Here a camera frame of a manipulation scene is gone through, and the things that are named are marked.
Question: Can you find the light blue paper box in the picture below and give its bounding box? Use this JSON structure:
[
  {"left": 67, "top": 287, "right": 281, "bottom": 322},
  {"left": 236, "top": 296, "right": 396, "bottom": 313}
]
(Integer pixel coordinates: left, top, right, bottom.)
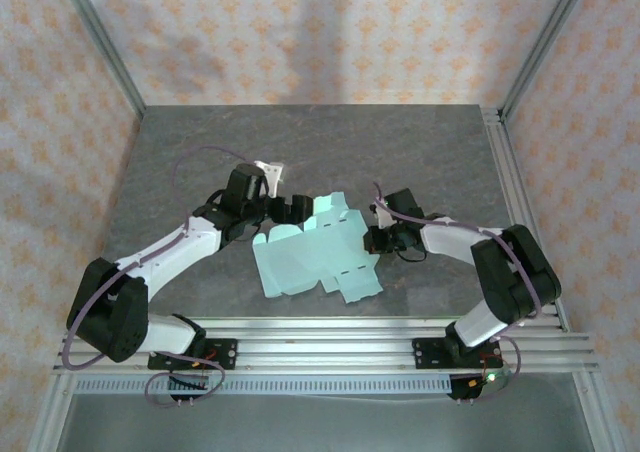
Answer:
[{"left": 251, "top": 191, "right": 381, "bottom": 306}]

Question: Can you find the small electronics board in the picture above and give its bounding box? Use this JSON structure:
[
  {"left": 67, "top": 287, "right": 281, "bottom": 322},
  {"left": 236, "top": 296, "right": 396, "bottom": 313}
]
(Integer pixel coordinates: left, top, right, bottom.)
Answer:
[
  {"left": 449, "top": 366, "right": 512, "bottom": 404},
  {"left": 167, "top": 374, "right": 212, "bottom": 404}
]

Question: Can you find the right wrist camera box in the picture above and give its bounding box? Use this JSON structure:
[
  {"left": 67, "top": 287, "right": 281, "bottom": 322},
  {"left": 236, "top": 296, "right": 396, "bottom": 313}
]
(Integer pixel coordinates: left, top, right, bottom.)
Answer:
[{"left": 373, "top": 204, "right": 397, "bottom": 229}]

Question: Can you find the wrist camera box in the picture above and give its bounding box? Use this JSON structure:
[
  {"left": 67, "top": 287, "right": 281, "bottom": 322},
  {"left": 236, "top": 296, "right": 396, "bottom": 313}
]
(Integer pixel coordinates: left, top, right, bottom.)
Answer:
[
  {"left": 253, "top": 160, "right": 286, "bottom": 196},
  {"left": 373, "top": 204, "right": 397, "bottom": 229}
]

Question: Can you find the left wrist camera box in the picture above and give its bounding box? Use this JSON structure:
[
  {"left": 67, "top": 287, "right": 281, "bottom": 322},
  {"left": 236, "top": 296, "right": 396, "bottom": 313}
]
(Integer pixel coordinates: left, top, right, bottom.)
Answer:
[{"left": 253, "top": 160, "right": 286, "bottom": 196}]

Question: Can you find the aluminium extrusion side rail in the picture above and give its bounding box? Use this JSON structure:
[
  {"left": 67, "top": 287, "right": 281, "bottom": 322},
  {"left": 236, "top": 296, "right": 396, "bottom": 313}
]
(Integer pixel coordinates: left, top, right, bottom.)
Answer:
[{"left": 479, "top": 105, "right": 571, "bottom": 333}]

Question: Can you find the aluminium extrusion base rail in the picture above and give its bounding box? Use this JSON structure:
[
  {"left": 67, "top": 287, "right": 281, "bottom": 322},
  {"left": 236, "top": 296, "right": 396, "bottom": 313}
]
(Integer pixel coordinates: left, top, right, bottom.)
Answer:
[{"left": 52, "top": 316, "right": 600, "bottom": 374}]

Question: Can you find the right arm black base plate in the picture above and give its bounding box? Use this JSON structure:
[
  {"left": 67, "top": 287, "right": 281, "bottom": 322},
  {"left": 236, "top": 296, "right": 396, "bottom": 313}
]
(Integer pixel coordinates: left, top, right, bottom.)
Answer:
[{"left": 412, "top": 337, "right": 504, "bottom": 371}]

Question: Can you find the slotted grey cable duct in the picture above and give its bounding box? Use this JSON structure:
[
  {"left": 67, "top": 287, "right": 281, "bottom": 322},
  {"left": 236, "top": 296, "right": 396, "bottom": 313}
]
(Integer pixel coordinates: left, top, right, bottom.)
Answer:
[{"left": 74, "top": 376, "right": 454, "bottom": 396}]

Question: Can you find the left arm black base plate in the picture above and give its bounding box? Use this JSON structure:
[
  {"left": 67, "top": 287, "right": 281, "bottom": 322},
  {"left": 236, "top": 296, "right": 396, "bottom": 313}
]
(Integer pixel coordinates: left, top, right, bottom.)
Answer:
[{"left": 148, "top": 338, "right": 238, "bottom": 372}]

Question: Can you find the aluminium corner post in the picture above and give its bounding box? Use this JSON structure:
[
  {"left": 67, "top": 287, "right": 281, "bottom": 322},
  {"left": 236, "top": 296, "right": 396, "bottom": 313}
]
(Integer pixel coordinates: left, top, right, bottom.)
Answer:
[
  {"left": 498, "top": 0, "right": 596, "bottom": 124},
  {"left": 52, "top": 0, "right": 147, "bottom": 119}
]

